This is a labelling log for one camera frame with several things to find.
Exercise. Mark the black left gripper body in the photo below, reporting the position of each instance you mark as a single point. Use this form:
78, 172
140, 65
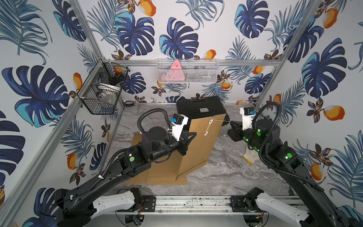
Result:
184, 143

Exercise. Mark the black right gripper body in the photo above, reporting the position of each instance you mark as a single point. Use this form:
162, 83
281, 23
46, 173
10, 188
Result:
247, 136

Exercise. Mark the brown file bag stack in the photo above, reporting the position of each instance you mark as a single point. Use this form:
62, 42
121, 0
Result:
199, 150

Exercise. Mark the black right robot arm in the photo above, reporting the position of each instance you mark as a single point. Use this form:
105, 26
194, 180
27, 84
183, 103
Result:
263, 139

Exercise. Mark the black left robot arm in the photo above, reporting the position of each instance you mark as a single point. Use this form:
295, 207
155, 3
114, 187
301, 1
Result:
77, 206

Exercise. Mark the white work glove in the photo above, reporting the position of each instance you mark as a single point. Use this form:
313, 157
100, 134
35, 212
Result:
251, 156

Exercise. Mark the black plastic tool case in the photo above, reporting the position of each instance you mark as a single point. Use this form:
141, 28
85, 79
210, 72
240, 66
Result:
206, 107

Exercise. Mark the pink triangular item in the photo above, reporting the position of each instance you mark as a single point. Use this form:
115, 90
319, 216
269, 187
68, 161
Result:
171, 72

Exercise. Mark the black round tape roll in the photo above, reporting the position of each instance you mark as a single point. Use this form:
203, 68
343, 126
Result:
129, 103

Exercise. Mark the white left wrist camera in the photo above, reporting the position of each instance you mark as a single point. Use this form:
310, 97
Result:
178, 121

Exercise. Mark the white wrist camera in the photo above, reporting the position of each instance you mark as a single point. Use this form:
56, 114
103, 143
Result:
178, 121
247, 113

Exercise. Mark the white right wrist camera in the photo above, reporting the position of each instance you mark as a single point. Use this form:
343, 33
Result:
247, 113

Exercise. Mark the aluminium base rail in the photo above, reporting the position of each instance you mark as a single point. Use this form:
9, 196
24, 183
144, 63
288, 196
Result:
125, 203

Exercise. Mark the clear wall shelf basket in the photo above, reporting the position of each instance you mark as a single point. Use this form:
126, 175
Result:
197, 71

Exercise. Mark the black wire basket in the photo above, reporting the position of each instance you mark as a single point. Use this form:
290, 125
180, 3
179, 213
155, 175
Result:
103, 87

